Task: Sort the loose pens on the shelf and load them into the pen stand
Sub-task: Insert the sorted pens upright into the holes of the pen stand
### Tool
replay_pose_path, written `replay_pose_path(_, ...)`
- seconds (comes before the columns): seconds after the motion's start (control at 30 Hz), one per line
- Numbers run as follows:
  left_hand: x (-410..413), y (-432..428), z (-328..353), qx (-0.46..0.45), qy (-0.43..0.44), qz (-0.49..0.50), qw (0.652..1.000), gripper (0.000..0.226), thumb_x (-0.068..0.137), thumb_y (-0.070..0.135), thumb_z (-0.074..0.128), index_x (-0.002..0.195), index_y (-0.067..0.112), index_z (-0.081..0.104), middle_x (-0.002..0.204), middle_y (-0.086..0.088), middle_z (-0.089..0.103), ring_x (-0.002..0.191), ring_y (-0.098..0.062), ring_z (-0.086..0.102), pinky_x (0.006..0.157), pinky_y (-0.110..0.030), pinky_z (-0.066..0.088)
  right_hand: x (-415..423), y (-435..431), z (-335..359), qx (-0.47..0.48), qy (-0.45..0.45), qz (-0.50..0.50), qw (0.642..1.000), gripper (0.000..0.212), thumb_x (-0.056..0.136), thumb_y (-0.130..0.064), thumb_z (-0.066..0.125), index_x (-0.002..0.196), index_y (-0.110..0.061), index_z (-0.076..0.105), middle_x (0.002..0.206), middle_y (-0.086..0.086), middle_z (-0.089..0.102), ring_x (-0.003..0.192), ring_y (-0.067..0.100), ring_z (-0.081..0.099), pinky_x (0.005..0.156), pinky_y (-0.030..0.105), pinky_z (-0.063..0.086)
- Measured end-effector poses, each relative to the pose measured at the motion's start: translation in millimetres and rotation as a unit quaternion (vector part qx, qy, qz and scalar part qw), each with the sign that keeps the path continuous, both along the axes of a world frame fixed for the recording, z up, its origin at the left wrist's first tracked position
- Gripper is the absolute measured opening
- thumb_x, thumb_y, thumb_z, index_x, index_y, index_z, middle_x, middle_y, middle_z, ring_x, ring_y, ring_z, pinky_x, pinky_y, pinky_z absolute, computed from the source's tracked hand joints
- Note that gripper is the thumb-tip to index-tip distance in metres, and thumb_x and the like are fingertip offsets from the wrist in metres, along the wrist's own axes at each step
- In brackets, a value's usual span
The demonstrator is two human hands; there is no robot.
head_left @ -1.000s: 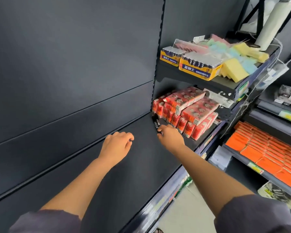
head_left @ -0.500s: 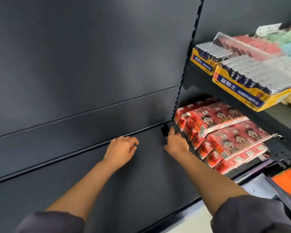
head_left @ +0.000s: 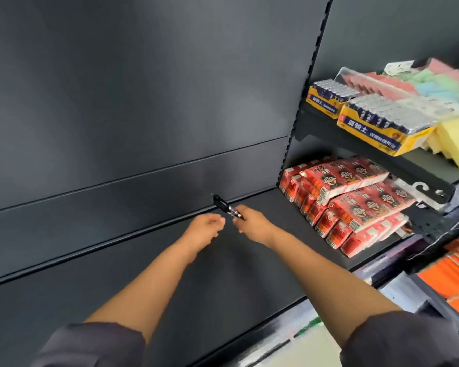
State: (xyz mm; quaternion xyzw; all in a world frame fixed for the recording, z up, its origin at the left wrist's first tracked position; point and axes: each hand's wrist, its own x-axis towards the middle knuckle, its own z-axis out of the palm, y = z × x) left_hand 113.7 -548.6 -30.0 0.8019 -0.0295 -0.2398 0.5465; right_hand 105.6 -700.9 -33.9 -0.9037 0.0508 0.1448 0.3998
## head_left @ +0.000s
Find person's left hand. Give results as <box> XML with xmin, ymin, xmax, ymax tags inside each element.
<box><xmin>183</xmin><ymin>213</ymin><xmax>226</xmax><ymax>263</ymax></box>

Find person's right hand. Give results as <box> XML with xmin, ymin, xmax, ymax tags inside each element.
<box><xmin>232</xmin><ymin>204</ymin><xmax>282</xmax><ymax>248</ymax></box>

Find person's right forearm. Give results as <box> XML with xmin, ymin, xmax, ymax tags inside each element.
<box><xmin>267</xmin><ymin>231</ymin><xmax>402</xmax><ymax>348</ymax></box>

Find person's left forearm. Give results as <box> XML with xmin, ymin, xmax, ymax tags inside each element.
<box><xmin>85</xmin><ymin>240</ymin><xmax>198</xmax><ymax>345</ymax></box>

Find yellow blue battery box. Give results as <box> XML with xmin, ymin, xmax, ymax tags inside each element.
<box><xmin>336</xmin><ymin>93</ymin><xmax>439</xmax><ymax>158</ymax></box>
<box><xmin>305</xmin><ymin>78</ymin><xmax>360</xmax><ymax>120</ymax></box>

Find dark grey shelf unit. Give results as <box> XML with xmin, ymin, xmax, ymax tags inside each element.
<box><xmin>0</xmin><ymin>0</ymin><xmax>334</xmax><ymax>367</ymax></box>

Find grey left sleeve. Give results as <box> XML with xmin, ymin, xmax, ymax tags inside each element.
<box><xmin>30</xmin><ymin>323</ymin><xmax>146</xmax><ymax>367</ymax></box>

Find grey sleeve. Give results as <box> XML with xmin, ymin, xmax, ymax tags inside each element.
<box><xmin>340</xmin><ymin>311</ymin><xmax>459</xmax><ymax>367</ymax></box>
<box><xmin>30</xmin><ymin>323</ymin><xmax>146</xmax><ymax>367</ymax></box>

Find white plastic wrapper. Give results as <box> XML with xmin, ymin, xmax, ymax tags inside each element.
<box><xmin>392</xmin><ymin>175</ymin><xmax>456</xmax><ymax>212</ymax></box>

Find grey right sleeve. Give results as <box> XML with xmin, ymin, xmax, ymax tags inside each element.
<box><xmin>340</xmin><ymin>311</ymin><xmax>459</xmax><ymax>367</ymax></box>

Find plastic-wrapped red packets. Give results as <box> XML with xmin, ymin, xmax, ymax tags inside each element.
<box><xmin>335</xmin><ymin>66</ymin><xmax>420</xmax><ymax>97</ymax></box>

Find orange object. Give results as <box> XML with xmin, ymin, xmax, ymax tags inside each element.
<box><xmin>417</xmin><ymin>237</ymin><xmax>459</xmax><ymax>326</ymax></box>

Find yellow sponge block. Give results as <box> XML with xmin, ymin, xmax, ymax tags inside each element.
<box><xmin>422</xmin><ymin>115</ymin><xmax>459</xmax><ymax>171</ymax></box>

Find black stocked shelf unit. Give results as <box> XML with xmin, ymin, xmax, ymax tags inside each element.
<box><xmin>277</xmin><ymin>0</ymin><xmax>459</xmax><ymax>325</ymax></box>

